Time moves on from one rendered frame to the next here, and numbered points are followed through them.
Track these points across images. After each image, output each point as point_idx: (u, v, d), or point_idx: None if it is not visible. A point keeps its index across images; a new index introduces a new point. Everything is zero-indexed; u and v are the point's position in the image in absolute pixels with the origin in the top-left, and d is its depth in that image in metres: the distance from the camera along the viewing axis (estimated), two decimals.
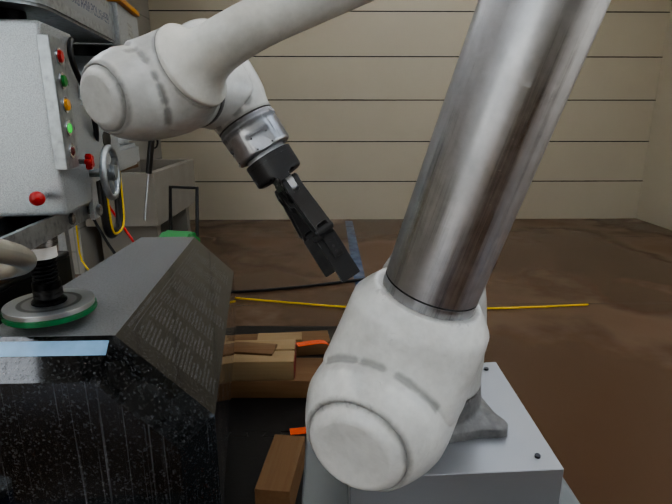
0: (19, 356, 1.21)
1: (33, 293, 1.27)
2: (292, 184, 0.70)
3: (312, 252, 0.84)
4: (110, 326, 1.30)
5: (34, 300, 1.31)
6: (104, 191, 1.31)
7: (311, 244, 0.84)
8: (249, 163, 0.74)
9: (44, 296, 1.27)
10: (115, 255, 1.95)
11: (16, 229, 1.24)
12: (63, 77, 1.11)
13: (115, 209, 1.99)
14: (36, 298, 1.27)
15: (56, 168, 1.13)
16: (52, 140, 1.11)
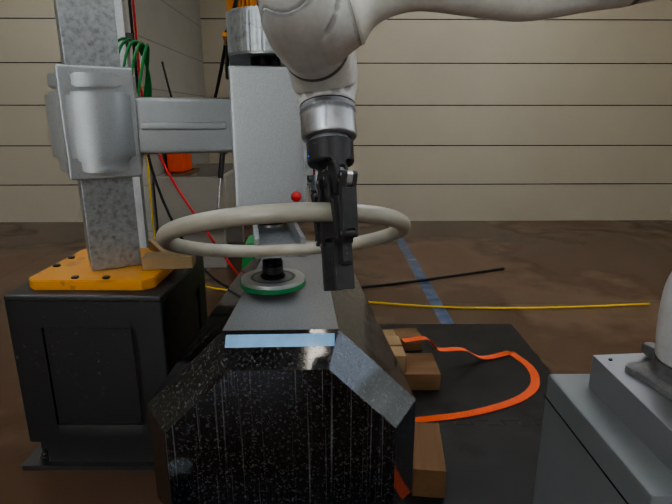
0: (260, 347, 1.39)
1: (265, 269, 1.67)
2: (318, 199, 0.85)
3: None
4: (326, 321, 1.48)
5: (285, 276, 1.70)
6: None
7: (345, 249, 0.77)
8: None
9: (274, 271, 1.67)
10: None
11: None
12: None
13: None
14: (268, 273, 1.67)
15: (305, 174, 1.52)
16: (305, 153, 1.50)
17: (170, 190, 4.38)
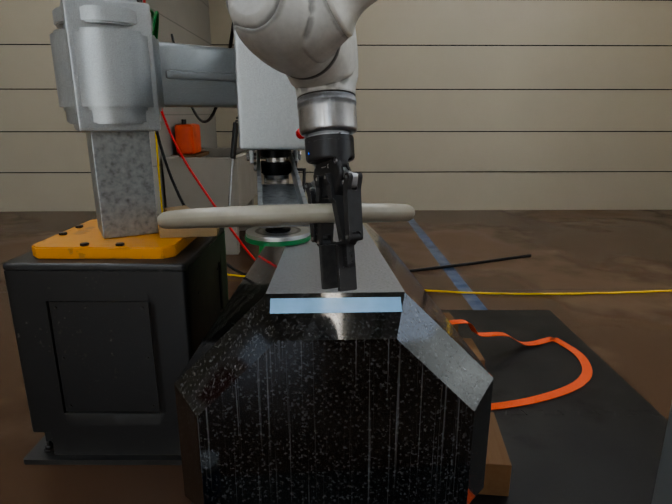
0: (313, 312, 1.15)
1: None
2: (313, 191, 0.83)
3: None
4: (388, 284, 1.24)
5: (287, 231, 1.64)
6: None
7: None
8: None
9: None
10: None
11: (262, 171, 1.60)
12: None
13: None
14: (273, 226, 1.63)
15: None
16: None
17: (179, 172, 4.14)
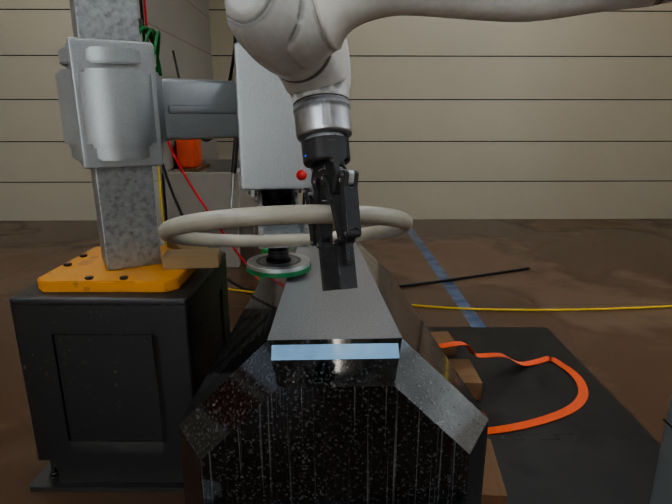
0: (313, 359, 1.19)
1: (271, 253, 1.66)
2: (311, 197, 0.84)
3: None
4: (386, 328, 1.27)
5: (283, 262, 1.66)
6: None
7: None
8: None
9: (279, 255, 1.66)
10: None
11: (263, 203, 1.63)
12: None
13: None
14: (274, 257, 1.66)
15: None
16: None
17: (180, 186, 4.18)
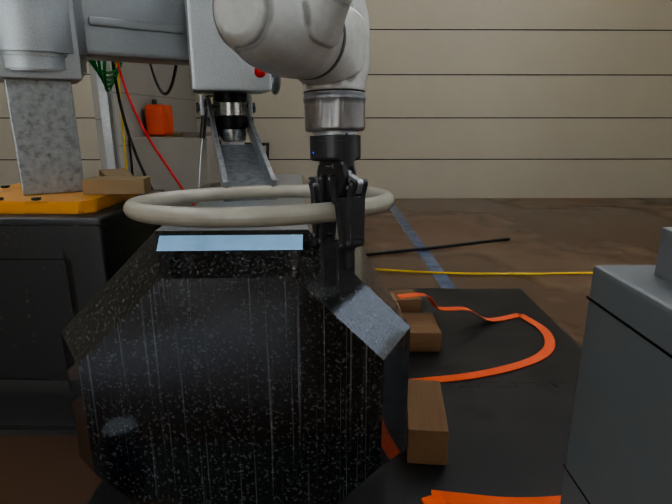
0: (204, 250, 1.05)
1: None
2: (316, 186, 0.81)
3: None
4: (294, 224, 1.14)
5: None
6: (277, 83, 1.58)
7: None
8: None
9: None
10: None
11: (217, 125, 1.49)
12: None
13: None
14: None
15: None
16: None
17: (147, 152, 4.04)
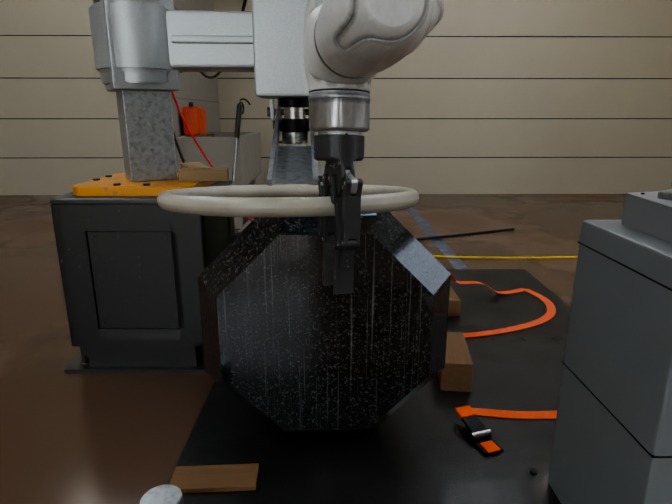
0: None
1: None
2: None
3: (350, 260, 0.76)
4: None
5: None
6: None
7: (347, 253, 0.76)
8: None
9: None
10: None
11: (280, 128, 1.55)
12: None
13: None
14: None
15: None
16: None
17: (187, 150, 4.47)
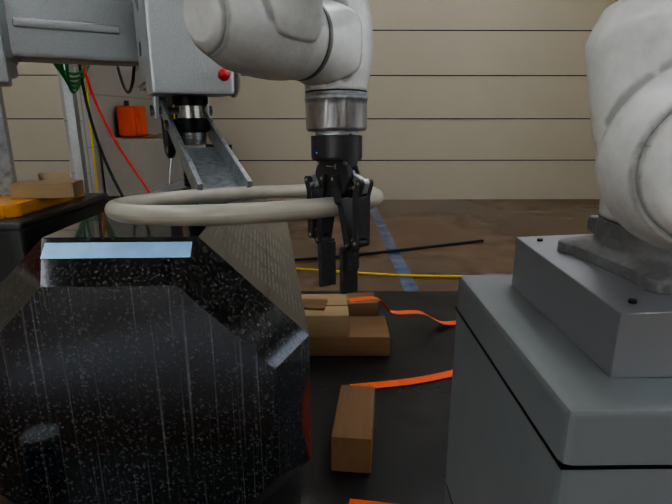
0: (89, 258, 1.03)
1: (188, 181, 1.48)
2: (312, 185, 0.80)
3: None
4: (189, 230, 1.12)
5: None
6: (236, 86, 1.55)
7: (350, 252, 0.76)
8: None
9: None
10: (165, 187, 1.77)
11: (177, 128, 1.44)
12: None
13: (163, 135, 2.14)
14: None
15: None
16: None
17: (117, 153, 4.02)
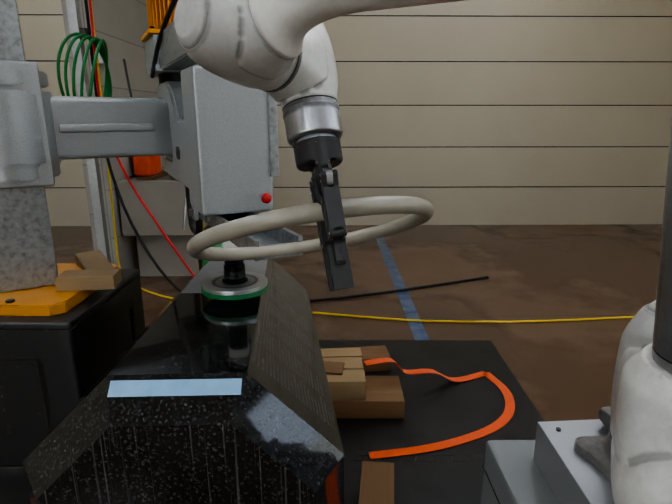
0: (151, 396, 1.16)
1: (229, 274, 1.62)
2: None
3: (346, 255, 0.76)
4: (237, 362, 1.24)
5: (247, 278, 1.68)
6: None
7: (341, 248, 0.76)
8: None
9: (238, 275, 1.63)
10: (198, 276, 1.89)
11: None
12: None
13: (188, 211, 2.28)
14: (232, 278, 1.63)
15: (272, 175, 1.52)
16: (271, 154, 1.50)
17: (134, 195, 4.14)
